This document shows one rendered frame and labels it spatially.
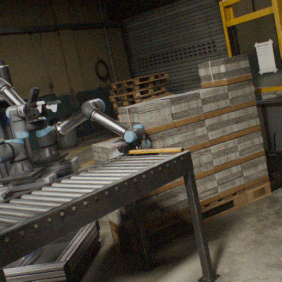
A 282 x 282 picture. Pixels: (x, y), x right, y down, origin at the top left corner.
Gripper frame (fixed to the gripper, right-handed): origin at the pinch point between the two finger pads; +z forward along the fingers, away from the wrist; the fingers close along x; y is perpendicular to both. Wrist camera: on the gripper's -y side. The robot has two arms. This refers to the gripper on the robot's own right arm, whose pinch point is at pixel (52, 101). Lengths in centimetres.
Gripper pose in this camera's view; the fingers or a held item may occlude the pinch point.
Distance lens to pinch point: 236.7
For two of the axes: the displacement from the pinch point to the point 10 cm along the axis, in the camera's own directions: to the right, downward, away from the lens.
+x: -5.3, 1.0, -8.4
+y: 1.2, 9.9, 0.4
